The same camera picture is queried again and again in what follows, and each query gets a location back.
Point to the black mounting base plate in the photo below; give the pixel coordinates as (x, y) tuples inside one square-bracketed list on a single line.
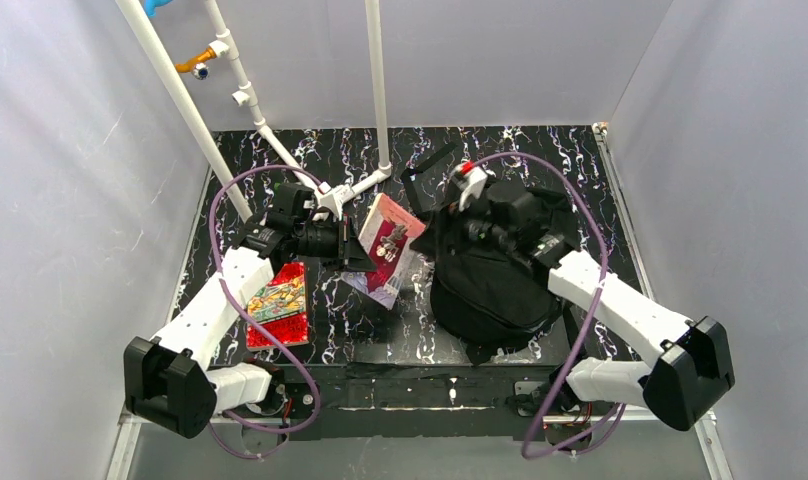
[(402, 401)]

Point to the white PVC pipe frame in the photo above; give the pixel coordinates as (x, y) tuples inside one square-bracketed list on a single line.
[(245, 96)]

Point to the red patterned book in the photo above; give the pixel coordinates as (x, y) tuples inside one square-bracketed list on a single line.
[(294, 330)]

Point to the black student backpack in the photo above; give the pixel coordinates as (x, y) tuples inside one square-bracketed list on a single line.
[(485, 299)]

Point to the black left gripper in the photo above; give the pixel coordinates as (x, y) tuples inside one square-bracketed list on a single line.
[(345, 240)]

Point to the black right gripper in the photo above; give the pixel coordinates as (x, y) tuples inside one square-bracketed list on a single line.
[(460, 221)]

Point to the blue pipe valve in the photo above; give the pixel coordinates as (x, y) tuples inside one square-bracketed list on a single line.
[(151, 6)]

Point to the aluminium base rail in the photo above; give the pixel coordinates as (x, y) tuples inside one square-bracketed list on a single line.
[(640, 447)]

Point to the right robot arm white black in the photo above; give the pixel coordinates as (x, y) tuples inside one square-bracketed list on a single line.
[(685, 365)]

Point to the pink comic book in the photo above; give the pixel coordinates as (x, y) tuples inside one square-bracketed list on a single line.
[(386, 235)]

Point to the orange pipe valve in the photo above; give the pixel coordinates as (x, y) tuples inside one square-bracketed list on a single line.
[(197, 66)]

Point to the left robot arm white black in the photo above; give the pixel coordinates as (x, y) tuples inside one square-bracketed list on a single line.
[(168, 379)]

